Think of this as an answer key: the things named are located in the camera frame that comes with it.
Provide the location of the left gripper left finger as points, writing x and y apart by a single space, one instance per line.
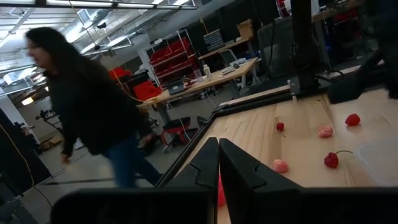
186 202

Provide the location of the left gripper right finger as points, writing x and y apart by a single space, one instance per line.
264 202

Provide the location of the red round tomato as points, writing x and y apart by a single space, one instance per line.
221 194

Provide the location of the pink bumpy fruit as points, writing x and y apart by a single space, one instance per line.
325 131
280 165

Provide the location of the red strawberry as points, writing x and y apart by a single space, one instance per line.
352 119

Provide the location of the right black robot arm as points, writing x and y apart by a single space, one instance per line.
388 62

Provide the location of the clear plastic tupperware container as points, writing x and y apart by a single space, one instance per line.
379 161

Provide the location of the red plastic case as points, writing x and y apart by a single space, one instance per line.
145 90
119 73

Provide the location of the long wooden workbench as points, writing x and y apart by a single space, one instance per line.
217 79

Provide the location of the person's hand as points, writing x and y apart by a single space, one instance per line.
64 158

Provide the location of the white plastic bottle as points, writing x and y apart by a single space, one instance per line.
207 72

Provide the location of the person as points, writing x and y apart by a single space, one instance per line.
93 109

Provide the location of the rack with red bins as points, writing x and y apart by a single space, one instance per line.
172 59

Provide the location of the black office chair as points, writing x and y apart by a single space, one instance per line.
276 46

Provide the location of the small wooden desk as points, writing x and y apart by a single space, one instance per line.
227 46

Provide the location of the brown cardboard box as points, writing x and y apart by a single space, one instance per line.
245 30

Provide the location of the black equipment case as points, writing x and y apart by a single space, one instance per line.
15 155

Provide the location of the ceiling light strip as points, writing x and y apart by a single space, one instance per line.
81 3

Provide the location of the black aluminium table frame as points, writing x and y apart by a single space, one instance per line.
300 46

